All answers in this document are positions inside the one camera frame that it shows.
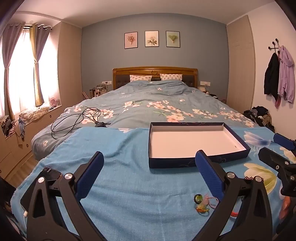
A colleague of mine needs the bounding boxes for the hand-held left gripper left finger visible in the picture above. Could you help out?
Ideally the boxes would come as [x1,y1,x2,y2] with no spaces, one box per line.
[20,151,104,241]

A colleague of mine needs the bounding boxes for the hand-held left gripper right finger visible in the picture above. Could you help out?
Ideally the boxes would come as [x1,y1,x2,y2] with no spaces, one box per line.
[195,150,278,241]

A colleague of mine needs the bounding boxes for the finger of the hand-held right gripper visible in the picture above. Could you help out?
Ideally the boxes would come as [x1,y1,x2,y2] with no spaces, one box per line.
[273,133,296,163]
[258,147,296,197]

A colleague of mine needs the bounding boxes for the green gem ring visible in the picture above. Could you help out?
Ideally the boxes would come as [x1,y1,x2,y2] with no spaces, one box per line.
[194,194,208,208]

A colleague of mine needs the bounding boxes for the dark blue shallow box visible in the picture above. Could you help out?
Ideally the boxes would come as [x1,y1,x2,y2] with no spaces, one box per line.
[148,122,251,169]

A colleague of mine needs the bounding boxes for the pile of dark clothes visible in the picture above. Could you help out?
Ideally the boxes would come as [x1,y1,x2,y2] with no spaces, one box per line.
[243,106,275,133]

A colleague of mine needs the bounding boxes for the light blue flower-print blanket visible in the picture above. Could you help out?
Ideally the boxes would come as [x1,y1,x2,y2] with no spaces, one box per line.
[13,126,296,241]

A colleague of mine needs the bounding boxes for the black smartphone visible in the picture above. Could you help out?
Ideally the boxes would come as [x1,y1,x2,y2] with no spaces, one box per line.
[20,166,62,209]

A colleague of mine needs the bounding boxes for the black jacket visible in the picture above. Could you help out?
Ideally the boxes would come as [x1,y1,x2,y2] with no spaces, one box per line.
[264,53,281,100]

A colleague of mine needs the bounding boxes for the lilac jacket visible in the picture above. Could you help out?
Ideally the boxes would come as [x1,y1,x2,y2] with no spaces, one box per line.
[277,46,296,104]

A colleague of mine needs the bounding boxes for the cream quilted blanket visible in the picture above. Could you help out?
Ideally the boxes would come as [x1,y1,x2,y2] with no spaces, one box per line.
[20,107,50,121]

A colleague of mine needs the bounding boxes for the beige wardrobe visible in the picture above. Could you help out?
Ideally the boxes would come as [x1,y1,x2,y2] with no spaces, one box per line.
[226,15,256,114]
[57,22,83,110]

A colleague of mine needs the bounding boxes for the pile of mixed clothes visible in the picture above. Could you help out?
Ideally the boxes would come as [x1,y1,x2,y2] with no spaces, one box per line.
[0,115,26,139]

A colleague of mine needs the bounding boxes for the blue floral duvet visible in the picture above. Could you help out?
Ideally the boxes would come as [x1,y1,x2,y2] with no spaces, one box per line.
[31,80,260,160]

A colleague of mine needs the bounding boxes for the wooden bed headboard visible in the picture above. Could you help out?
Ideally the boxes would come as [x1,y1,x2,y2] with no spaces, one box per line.
[113,67,199,90]

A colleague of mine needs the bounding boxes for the white sheer curtain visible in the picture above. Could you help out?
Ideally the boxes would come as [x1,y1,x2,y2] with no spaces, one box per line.
[8,29,58,114]

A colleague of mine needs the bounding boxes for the grey and yellow curtain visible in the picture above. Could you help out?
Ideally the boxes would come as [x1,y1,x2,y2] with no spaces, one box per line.
[2,22,26,119]
[29,23,51,107]

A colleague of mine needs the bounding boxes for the framed pink flower picture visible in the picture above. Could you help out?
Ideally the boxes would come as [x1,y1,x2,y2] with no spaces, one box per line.
[124,32,138,49]

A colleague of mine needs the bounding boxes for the framed green leaf picture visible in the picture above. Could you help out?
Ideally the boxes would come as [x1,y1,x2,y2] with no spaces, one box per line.
[166,31,180,48]

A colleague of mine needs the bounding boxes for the framed white flower picture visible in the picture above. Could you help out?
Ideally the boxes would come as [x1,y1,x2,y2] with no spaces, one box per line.
[145,31,159,47]

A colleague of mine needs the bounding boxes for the pink bead string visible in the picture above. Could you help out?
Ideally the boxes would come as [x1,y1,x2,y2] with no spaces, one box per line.
[205,197,219,208]

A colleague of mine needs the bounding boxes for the black charger cable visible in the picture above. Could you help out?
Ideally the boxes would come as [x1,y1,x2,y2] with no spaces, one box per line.
[51,107,111,140]

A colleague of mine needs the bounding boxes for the black wall coat hooks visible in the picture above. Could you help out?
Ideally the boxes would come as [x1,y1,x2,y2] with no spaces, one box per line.
[268,39,282,50]

